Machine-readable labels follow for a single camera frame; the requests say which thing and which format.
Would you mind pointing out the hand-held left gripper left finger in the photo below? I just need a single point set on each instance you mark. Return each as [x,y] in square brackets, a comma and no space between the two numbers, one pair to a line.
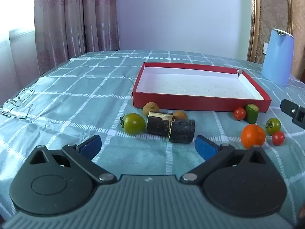
[91,146]

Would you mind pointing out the gold framed padded headboard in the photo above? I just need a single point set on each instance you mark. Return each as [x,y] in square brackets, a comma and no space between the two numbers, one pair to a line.
[269,9]

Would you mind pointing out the large green tomato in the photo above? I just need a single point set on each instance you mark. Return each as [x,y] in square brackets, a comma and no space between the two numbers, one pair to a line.
[134,124]

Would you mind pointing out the orange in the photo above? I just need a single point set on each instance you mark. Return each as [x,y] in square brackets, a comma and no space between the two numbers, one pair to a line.
[252,136]

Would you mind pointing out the small green tomato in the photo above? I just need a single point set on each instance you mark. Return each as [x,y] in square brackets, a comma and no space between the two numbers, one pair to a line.
[273,126]

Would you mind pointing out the brown longan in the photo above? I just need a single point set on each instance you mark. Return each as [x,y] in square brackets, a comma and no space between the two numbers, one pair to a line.
[180,115]
[150,108]

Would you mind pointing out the blue electric kettle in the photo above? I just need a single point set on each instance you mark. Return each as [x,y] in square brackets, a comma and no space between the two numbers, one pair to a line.
[277,57]

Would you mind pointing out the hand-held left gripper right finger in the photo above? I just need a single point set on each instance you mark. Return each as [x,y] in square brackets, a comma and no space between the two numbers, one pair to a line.
[205,148]

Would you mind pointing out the red cherry tomato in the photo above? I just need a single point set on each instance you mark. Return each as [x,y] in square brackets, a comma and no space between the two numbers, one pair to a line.
[278,138]
[239,113]

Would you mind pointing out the red cardboard box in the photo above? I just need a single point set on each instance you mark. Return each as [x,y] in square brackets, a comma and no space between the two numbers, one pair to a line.
[190,83]

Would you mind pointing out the clear eyeglasses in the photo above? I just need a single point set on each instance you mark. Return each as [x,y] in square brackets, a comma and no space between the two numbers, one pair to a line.
[25,94]

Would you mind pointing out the white sheer curtain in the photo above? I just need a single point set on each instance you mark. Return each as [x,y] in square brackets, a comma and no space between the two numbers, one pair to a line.
[16,59]

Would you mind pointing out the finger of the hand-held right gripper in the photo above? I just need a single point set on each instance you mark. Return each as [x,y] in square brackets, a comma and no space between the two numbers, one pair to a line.
[288,106]

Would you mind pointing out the green cucumber piece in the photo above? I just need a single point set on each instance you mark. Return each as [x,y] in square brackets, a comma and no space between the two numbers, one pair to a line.
[251,115]

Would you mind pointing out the pink patterned curtain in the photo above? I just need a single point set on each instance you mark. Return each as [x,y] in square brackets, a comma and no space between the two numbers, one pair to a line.
[71,28]

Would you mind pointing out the white wall socket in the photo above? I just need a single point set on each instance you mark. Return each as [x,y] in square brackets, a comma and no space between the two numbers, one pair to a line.
[266,47]

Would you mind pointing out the dark sugarcane piece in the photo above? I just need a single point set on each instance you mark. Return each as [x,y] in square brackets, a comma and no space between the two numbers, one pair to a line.
[182,131]
[157,125]

